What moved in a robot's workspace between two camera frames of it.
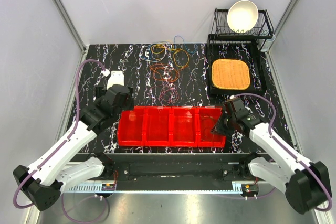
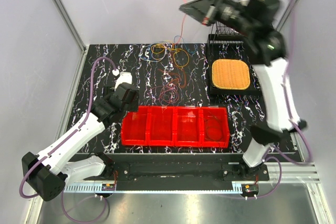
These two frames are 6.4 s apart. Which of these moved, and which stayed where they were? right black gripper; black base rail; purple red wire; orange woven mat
Moved: right black gripper
Stayed: black base rail; purple red wire; orange woven mat
